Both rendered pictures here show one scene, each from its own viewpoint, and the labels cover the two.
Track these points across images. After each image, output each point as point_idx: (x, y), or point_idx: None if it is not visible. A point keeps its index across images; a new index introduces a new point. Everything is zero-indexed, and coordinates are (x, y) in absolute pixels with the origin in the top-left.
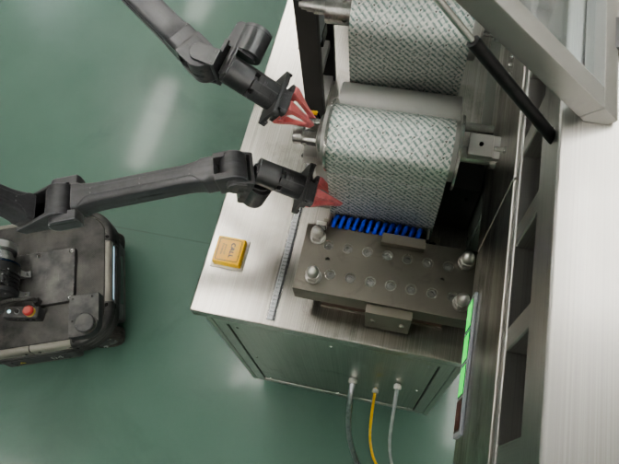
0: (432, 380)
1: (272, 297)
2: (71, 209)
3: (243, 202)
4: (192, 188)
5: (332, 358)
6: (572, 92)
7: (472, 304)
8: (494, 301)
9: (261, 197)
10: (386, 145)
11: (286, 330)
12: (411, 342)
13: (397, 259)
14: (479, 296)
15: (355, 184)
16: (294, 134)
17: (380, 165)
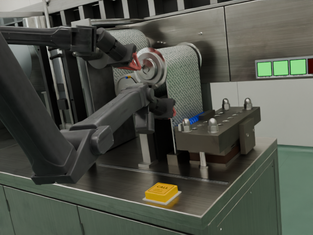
0: (276, 196)
1: (210, 182)
2: (97, 127)
3: (148, 128)
4: (135, 101)
5: (253, 227)
6: None
7: (260, 64)
8: (271, 14)
9: (153, 116)
10: (174, 50)
11: (238, 183)
12: (260, 147)
13: (215, 117)
14: (258, 56)
15: (176, 85)
16: None
17: (180, 59)
